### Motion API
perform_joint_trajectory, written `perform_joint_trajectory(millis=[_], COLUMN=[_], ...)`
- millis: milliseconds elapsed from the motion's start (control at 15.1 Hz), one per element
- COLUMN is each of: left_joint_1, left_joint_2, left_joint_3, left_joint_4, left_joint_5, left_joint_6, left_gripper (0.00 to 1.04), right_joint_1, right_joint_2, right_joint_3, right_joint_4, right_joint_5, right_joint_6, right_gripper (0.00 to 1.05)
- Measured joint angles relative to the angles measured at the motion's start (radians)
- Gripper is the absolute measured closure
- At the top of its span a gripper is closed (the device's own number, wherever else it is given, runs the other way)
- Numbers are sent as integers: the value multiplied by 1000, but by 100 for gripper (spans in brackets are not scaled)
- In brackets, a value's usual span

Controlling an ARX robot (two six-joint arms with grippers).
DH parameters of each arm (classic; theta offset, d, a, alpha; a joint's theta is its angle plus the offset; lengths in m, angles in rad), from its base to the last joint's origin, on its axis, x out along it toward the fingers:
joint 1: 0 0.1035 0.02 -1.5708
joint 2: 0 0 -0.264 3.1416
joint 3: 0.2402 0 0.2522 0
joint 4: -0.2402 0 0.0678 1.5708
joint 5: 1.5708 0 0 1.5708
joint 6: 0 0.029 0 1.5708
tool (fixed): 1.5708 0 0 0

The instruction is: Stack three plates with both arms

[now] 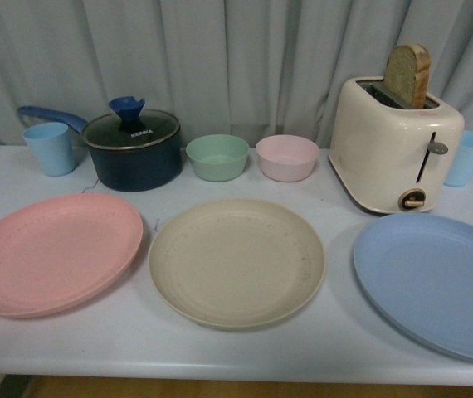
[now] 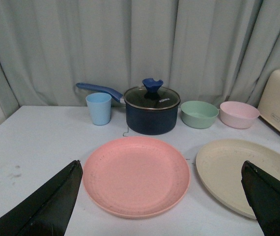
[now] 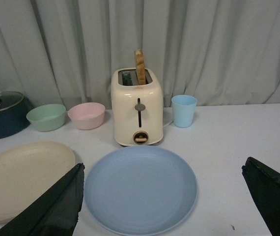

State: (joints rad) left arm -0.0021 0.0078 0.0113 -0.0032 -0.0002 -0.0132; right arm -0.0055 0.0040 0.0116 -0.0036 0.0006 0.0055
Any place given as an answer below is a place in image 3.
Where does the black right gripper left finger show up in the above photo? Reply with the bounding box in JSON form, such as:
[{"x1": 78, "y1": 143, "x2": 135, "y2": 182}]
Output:
[{"x1": 0, "y1": 163, "x2": 84, "y2": 236}]

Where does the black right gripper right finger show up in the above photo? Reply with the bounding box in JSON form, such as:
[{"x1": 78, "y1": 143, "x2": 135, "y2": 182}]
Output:
[{"x1": 242, "y1": 157, "x2": 280, "y2": 236}]

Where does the pink bowl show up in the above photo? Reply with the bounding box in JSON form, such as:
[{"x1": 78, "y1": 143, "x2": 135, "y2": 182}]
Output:
[{"x1": 68, "y1": 102, "x2": 105, "y2": 130}]

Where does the cream toaster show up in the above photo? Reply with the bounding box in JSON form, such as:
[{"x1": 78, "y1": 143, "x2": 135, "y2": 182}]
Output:
[{"x1": 111, "y1": 68, "x2": 164, "y2": 146}]

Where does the blue plate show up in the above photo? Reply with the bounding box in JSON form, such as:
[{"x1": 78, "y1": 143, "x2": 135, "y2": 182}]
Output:
[{"x1": 84, "y1": 146, "x2": 197, "y2": 236}]

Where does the dark blue saucepan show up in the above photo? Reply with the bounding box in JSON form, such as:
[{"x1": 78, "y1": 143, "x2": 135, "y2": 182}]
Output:
[{"x1": 0, "y1": 96, "x2": 33, "y2": 139}]

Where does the green bowl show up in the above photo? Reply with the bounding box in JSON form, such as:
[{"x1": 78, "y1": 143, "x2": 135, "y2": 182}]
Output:
[{"x1": 26, "y1": 104, "x2": 66, "y2": 132}]

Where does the cream plate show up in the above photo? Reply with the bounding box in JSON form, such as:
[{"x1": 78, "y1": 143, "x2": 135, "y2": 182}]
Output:
[{"x1": 0, "y1": 141, "x2": 76, "y2": 223}]

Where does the bread slice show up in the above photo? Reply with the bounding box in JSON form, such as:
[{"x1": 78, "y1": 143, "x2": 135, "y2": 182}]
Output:
[{"x1": 135, "y1": 49, "x2": 146, "y2": 85}]

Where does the light blue cup right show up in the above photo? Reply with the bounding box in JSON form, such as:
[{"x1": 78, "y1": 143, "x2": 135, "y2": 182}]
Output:
[{"x1": 171, "y1": 95, "x2": 197, "y2": 128}]

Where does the grey curtain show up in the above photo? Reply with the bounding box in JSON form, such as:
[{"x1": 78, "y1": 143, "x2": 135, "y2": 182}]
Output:
[{"x1": 0, "y1": 0, "x2": 280, "y2": 108}]

